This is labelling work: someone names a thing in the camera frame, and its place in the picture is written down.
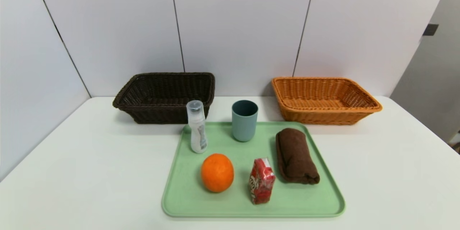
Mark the blue-grey plastic cup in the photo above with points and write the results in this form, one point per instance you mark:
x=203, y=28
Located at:
x=244, y=125

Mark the white plastic bottle clear cap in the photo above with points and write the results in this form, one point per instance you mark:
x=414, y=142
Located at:
x=197, y=133

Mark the orange fruit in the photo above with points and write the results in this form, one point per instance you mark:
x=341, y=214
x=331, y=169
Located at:
x=217, y=172

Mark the red snack carton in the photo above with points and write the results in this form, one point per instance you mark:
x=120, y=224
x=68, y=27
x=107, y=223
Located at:
x=261, y=183

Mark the dark brown wicker basket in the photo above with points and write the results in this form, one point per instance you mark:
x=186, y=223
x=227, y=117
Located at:
x=161, y=111

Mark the orange wicker basket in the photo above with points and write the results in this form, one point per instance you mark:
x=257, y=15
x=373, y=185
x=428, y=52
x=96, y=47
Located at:
x=323, y=115

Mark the brown rolled towel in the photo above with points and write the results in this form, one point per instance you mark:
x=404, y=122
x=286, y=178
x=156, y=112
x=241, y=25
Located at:
x=296, y=158

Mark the light green plastic tray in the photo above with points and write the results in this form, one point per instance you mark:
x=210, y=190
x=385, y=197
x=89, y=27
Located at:
x=230, y=201

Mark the dark wall fixture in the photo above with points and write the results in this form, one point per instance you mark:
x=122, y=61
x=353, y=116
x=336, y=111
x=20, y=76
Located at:
x=430, y=30

